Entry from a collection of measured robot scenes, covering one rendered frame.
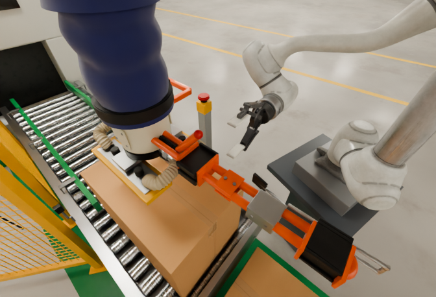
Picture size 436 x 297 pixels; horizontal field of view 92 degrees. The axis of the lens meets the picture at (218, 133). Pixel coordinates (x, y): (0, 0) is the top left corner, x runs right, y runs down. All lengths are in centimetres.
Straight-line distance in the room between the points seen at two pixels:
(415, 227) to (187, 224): 200
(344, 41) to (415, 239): 184
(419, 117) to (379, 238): 149
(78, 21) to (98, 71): 10
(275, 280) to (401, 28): 108
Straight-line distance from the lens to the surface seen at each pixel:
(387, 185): 96
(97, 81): 57
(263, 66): 83
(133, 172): 75
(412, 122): 85
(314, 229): 51
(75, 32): 54
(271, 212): 51
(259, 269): 120
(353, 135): 106
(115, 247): 132
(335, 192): 115
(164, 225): 83
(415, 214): 253
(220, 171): 56
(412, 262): 225
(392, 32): 86
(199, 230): 81
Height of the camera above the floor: 169
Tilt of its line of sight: 42 degrees down
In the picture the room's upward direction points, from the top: straight up
